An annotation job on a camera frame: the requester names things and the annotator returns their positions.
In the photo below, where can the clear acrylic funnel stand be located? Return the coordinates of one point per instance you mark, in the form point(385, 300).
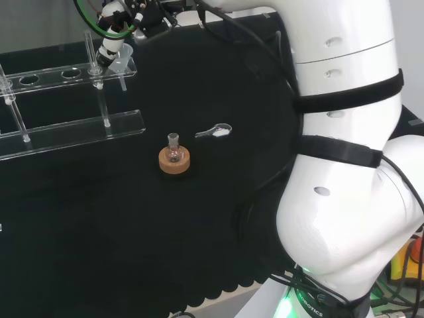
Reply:
point(83, 129)

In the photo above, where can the translucent plastic funnel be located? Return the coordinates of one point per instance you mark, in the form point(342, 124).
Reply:
point(124, 59)

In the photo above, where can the glass round-bottom flask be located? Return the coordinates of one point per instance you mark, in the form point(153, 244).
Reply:
point(173, 154)

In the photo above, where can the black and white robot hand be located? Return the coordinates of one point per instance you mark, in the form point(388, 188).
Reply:
point(112, 41)

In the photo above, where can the black cloth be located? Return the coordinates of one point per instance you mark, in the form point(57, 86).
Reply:
point(99, 215)

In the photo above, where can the yellow stop button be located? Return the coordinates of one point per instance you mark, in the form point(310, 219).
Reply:
point(397, 265)

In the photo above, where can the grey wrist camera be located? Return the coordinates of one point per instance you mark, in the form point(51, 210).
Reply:
point(139, 34)

